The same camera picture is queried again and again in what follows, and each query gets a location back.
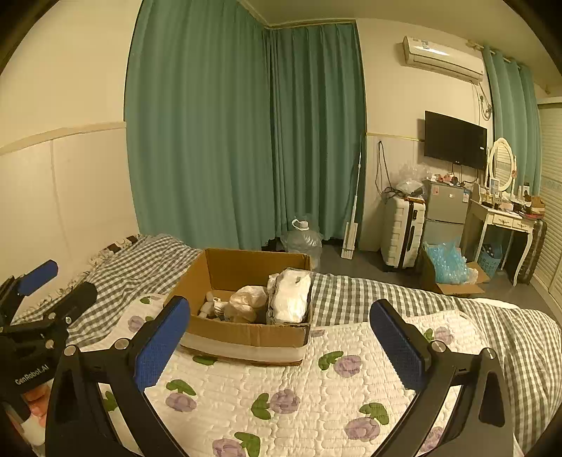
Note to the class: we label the white flat mop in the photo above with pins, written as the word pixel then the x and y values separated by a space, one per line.
pixel 351 228

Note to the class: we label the open cardboard box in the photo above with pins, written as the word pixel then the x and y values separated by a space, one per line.
pixel 223 272

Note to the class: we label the box with blue plastic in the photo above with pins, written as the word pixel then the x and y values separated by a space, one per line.
pixel 445 270

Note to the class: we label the white dressing table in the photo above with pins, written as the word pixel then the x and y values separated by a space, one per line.
pixel 486 224

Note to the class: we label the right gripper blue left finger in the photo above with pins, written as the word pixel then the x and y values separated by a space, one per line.
pixel 156 341

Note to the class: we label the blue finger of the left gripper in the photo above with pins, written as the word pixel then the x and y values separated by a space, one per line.
pixel 36 278

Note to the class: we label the blue laundry basket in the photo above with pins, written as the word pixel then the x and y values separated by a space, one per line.
pixel 490 258

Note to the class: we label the black wall television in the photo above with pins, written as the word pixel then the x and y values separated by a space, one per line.
pixel 453 140

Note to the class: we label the grey checked bedsheet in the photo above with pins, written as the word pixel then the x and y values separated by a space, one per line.
pixel 527 341

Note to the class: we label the clear water jug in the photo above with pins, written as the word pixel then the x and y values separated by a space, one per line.
pixel 302 238

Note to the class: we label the small silver refrigerator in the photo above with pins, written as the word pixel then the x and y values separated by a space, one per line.
pixel 446 212

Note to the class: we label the white air conditioner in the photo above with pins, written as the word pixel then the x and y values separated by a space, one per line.
pixel 442 59

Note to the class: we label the teal window curtain right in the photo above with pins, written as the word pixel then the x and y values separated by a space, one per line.
pixel 516 116

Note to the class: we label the cream lace cloth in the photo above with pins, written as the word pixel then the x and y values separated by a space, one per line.
pixel 247 304

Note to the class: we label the floral tissue pack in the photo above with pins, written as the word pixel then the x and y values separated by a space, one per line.
pixel 288 295

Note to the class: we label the white oval vanity mirror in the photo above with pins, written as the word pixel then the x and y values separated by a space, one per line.
pixel 501 166

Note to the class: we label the white floral quilt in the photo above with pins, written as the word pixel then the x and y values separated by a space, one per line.
pixel 342 400

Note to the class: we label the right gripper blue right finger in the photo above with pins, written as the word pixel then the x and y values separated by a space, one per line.
pixel 404 345

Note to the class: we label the white suitcase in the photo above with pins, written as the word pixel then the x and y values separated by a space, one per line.
pixel 403 224

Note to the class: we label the white blue socks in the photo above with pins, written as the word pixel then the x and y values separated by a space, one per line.
pixel 213 307

